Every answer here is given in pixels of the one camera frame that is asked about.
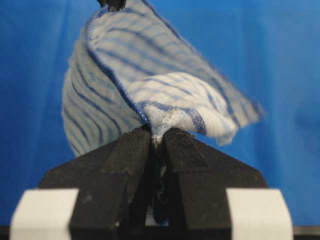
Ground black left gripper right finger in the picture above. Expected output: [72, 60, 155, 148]
[162, 127, 293, 240]

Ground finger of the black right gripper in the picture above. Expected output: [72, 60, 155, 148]
[97, 0, 125, 12]

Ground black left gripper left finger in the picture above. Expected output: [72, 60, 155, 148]
[9, 126, 152, 240]

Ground blue table cloth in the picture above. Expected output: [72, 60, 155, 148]
[0, 0, 320, 225]

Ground white blue striped towel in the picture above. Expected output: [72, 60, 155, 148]
[62, 0, 263, 156]

